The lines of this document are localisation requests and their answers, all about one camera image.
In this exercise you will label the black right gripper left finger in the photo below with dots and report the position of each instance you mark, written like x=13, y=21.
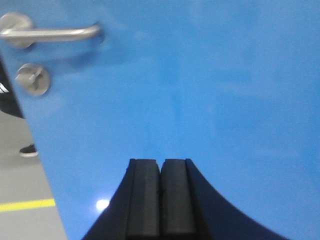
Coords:
x=134, y=210

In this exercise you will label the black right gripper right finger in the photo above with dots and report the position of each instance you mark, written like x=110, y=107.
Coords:
x=192, y=209

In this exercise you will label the black shoe white sole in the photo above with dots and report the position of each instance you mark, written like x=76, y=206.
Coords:
x=29, y=151

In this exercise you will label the blue door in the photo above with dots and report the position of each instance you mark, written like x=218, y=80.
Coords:
x=233, y=85

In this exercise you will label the black trousers white stripes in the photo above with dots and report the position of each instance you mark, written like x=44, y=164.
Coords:
x=8, y=102

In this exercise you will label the silver door lever handle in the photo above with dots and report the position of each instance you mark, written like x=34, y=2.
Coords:
x=18, y=30

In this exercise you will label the silver thumb turn lock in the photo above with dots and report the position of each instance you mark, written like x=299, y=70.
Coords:
x=34, y=79

